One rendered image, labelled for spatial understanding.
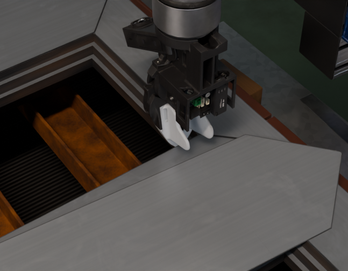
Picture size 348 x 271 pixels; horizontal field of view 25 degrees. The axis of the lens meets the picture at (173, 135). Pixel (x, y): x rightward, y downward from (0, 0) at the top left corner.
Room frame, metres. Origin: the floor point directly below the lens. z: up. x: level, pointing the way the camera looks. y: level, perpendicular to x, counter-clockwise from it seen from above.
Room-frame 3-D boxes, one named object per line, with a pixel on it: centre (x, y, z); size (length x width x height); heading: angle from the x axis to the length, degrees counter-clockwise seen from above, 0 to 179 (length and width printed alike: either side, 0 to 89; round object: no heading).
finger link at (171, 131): (0.68, 0.00, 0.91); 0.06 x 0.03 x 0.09; 35
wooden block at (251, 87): (0.98, -0.09, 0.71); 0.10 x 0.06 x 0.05; 40
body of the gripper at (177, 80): (0.69, -0.02, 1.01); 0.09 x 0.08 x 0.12; 35
